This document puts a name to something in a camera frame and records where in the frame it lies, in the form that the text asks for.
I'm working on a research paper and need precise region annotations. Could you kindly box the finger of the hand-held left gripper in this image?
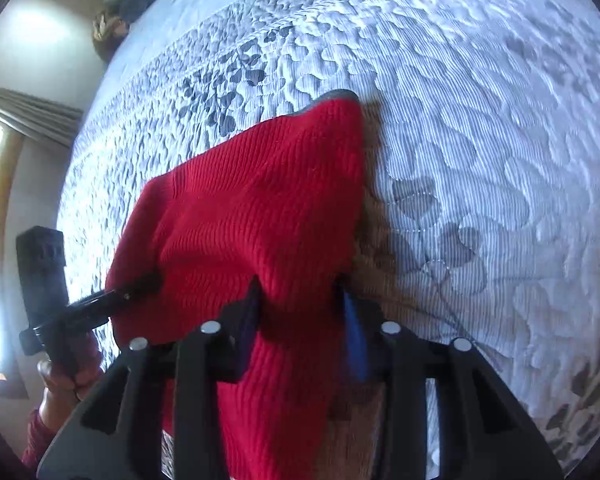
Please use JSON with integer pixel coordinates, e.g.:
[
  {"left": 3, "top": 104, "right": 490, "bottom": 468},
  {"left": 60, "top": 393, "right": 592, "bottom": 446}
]
[{"left": 50, "top": 272, "right": 162, "bottom": 333}]

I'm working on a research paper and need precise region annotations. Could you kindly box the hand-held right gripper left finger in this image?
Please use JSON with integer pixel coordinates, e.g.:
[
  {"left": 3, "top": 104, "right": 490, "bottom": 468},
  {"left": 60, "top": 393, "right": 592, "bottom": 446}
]
[{"left": 36, "top": 277, "right": 262, "bottom": 480}]

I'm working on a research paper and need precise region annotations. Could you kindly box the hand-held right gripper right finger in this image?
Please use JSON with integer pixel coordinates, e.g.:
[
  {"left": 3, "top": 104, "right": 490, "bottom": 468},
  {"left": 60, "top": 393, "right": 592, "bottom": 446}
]
[{"left": 340, "top": 291, "right": 567, "bottom": 480}]

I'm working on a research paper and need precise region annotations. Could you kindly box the red knit sweater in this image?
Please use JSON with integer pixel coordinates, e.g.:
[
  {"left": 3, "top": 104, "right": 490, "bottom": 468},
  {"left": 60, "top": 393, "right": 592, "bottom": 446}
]
[{"left": 105, "top": 89, "right": 366, "bottom": 480}]

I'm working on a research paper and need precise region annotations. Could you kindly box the person's left forearm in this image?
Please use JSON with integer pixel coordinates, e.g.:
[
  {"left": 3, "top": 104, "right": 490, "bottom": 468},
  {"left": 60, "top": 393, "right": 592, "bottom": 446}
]
[{"left": 22, "top": 394, "right": 82, "bottom": 472}]

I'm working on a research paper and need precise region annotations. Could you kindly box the person's left hand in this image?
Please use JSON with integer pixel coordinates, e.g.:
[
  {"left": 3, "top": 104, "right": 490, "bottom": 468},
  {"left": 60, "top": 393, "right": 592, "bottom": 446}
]
[{"left": 37, "top": 332, "right": 105, "bottom": 403}]

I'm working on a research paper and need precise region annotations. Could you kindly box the grey curtain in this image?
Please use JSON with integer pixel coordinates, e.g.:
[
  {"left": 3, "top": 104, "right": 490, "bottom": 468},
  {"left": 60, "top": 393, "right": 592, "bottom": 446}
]
[{"left": 0, "top": 80, "right": 83, "bottom": 148}]

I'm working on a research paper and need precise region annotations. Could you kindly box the grey quilted bedspread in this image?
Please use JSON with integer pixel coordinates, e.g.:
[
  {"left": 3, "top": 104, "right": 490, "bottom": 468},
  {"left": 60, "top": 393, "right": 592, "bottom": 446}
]
[{"left": 55, "top": 0, "right": 600, "bottom": 480}]

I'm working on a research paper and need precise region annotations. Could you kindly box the brown woven item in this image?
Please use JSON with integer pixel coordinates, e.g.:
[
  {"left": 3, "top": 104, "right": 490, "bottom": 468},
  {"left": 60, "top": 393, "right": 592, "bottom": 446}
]
[{"left": 91, "top": 9, "right": 131, "bottom": 43}]

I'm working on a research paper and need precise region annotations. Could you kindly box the light blue bed sheet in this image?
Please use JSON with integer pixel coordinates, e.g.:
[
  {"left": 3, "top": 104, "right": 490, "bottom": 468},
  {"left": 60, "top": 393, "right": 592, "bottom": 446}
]
[{"left": 77, "top": 0, "right": 331, "bottom": 126}]

